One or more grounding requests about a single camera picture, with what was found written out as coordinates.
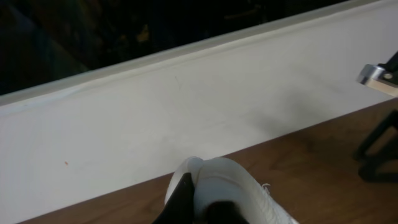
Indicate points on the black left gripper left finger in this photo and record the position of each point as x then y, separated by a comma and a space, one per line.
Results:
179, 208

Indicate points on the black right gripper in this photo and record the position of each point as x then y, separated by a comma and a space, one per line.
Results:
371, 156

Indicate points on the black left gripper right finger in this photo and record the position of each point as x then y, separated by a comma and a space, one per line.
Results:
224, 212

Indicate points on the white t-shirt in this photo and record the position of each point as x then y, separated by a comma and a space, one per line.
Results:
221, 179

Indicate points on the glass window pane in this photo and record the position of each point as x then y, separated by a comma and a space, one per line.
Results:
47, 40

